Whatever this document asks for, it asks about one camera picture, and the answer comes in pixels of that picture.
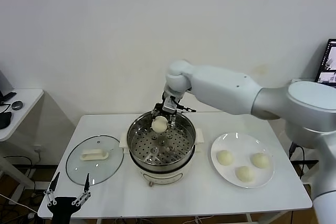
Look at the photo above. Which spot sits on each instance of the grey standing tablet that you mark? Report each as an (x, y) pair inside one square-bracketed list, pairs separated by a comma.
[(5, 85)]

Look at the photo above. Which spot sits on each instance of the cream electric cooker pot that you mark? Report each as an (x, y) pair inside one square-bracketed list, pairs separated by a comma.
[(162, 176)]

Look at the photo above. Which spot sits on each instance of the white steamed baozi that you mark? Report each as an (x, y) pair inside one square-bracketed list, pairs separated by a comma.
[(245, 174), (260, 160), (159, 125), (224, 158)]

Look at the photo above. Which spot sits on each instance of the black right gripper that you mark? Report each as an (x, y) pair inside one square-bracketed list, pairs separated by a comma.
[(158, 109)]

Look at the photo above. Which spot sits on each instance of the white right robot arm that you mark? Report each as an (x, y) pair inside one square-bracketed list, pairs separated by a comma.
[(223, 90)]

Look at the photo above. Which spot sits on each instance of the white side desk with label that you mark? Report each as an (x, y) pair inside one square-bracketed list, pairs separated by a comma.
[(305, 179)]

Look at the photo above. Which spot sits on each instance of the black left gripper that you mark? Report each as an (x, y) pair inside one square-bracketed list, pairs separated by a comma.
[(61, 208)]

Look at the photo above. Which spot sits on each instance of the open dark laptop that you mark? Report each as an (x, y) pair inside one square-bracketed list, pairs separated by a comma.
[(328, 58)]

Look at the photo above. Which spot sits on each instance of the white round plate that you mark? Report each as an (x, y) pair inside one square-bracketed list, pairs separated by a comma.
[(220, 171)]

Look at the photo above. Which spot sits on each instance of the white wall socket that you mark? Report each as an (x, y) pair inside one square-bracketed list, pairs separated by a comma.
[(39, 150)]

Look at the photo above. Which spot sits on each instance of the black soft pouch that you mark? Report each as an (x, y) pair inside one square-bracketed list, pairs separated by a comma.
[(5, 120)]

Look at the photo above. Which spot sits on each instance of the stainless steel steamer basket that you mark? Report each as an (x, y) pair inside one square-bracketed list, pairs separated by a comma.
[(162, 153)]

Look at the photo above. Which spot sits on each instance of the white floor power strip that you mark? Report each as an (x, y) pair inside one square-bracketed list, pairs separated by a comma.
[(31, 216)]

